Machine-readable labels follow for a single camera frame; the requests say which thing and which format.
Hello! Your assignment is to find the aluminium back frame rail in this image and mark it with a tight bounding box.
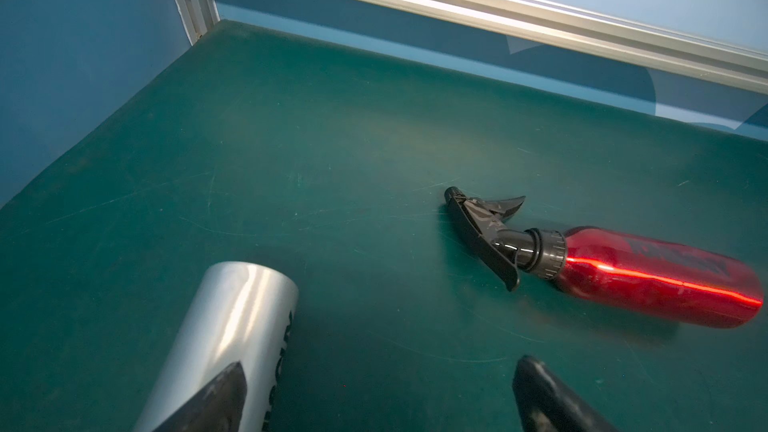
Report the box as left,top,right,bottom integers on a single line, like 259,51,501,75
142,0,768,96

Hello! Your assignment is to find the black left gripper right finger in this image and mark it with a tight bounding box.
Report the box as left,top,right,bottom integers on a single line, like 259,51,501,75
512,355,617,432

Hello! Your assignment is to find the silver spray bottle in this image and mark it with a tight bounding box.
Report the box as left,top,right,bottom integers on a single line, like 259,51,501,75
135,261,299,431

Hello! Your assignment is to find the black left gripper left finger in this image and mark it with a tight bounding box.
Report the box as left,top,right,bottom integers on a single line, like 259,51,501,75
154,362,247,432

